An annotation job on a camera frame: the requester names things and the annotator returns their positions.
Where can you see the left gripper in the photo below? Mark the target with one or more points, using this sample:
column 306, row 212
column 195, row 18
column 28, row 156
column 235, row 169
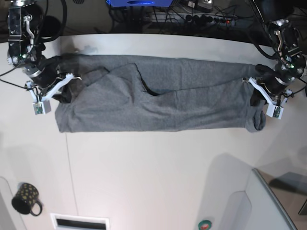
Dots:
column 272, row 81

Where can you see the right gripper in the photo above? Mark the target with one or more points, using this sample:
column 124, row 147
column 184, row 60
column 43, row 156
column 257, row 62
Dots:
column 46, row 79

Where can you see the grey t-shirt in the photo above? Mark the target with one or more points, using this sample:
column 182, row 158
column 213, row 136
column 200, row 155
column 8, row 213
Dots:
column 135, row 93

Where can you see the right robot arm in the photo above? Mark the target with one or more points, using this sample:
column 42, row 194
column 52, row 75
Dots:
column 26, row 22

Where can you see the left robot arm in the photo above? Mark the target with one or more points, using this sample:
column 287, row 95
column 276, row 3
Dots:
column 274, row 19

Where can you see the black power strip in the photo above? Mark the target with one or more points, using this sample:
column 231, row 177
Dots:
column 204, row 19

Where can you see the blue box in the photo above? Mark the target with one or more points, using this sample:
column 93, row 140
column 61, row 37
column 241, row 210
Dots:
column 145, row 3

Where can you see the black mug with yellow dots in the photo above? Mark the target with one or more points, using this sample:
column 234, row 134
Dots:
column 25, row 199

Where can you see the white slotted panel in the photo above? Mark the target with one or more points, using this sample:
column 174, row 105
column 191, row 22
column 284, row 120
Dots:
column 70, row 222

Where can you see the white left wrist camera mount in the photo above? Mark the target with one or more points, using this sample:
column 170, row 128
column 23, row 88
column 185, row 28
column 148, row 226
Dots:
column 266, row 98

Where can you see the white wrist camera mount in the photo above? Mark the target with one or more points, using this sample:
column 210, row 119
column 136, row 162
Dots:
column 41, row 100
column 266, row 98

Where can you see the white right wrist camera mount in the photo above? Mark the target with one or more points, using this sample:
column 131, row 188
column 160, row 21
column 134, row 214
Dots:
column 41, row 100

